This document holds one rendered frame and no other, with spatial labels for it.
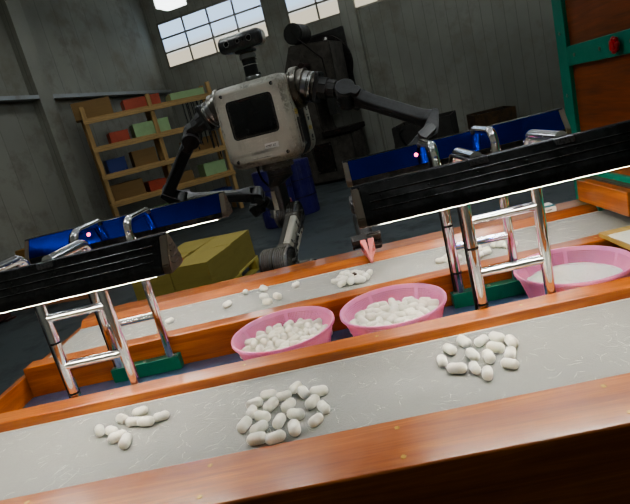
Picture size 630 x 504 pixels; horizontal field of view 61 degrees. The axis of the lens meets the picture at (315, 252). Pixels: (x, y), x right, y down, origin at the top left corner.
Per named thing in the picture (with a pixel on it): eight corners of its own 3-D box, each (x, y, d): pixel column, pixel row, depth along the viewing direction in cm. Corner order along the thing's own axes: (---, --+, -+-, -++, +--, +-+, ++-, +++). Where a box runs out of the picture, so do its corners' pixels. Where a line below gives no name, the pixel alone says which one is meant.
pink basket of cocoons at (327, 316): (249, 350, 150) (240, 319, 147) (341, 329, 147) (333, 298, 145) (232, 398, 124) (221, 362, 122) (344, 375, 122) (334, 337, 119)
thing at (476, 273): (476, 341, 122) (440, 149, 111) (564, 322, 120) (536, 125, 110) (502, 381, 103) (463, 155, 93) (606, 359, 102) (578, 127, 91)
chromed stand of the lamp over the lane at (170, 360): (137, 354, 168) (90, 219, 158) (198, 340, 167) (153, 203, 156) (114, 383, 150) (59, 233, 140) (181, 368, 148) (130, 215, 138)
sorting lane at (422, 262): (82, 334, 188) (80, 329, 188) (599, 216, 174) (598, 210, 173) (37, 374, 159) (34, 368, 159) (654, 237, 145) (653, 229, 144)
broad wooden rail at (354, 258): (109, 355, 203) (92, 310, 199) (587, 248, 189) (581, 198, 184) (95, 369, 192) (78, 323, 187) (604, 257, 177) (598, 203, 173)
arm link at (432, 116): (446, 124, 204) (449, 107, 195) (433, 152, 200) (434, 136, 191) (342, 93, 218) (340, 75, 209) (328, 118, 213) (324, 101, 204)
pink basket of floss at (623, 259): (498, 315, 132) (492, 279, 130) (549, 276, 148) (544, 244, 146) (613, 330, 112) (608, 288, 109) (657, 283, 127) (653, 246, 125)
